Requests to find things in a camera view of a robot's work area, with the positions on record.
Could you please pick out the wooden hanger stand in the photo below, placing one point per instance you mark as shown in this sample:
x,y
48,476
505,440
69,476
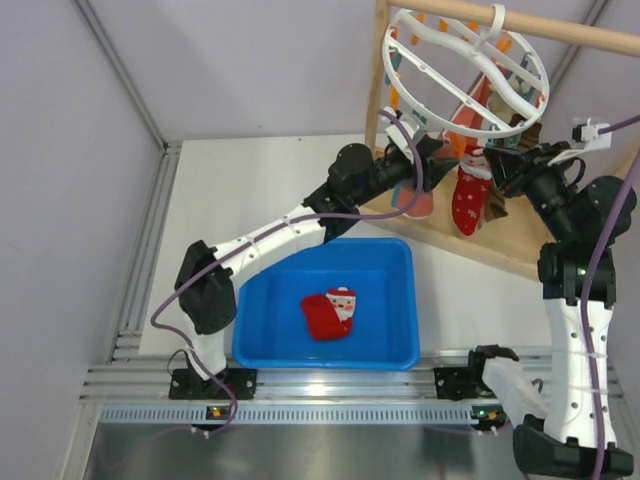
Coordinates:
x,y
511,243

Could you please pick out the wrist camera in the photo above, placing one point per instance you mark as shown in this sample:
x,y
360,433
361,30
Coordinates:
x,y
407,126
590,135

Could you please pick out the brown striped sock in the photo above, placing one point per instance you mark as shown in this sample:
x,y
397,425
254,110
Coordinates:
x,y
494,206

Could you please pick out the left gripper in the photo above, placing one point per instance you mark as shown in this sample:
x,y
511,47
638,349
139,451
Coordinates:
x,y
432,167

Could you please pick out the blue plastic bin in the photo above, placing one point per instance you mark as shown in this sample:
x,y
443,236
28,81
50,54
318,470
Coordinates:
x,y
270,329

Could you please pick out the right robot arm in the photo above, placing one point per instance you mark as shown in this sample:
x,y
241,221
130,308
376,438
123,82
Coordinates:
x,y
567,432

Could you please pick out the salmon pink cloth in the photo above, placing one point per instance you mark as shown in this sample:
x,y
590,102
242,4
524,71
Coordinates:
x,y
464,116

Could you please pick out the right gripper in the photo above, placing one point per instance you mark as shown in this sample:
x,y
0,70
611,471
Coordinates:
x,y
513,170

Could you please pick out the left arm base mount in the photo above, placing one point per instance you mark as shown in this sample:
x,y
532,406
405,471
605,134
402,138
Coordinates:
x,y
187,384

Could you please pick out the white round clip hanger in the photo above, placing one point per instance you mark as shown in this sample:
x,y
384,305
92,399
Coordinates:
x,y
431,62

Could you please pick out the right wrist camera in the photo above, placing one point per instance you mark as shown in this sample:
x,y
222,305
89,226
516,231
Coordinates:
x,y
590,135

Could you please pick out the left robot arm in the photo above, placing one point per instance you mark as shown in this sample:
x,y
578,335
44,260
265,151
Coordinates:
x,y
210,277

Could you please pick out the red santa sock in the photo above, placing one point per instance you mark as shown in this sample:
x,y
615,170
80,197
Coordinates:
x,y
473,183
329,316

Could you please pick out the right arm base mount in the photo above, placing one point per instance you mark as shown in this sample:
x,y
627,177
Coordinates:
x,y
459,383

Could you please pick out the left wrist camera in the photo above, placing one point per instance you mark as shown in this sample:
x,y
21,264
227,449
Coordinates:
x,y
407,126

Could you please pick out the beige hanging sock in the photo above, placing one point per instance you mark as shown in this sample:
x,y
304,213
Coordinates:
x,y
498,106

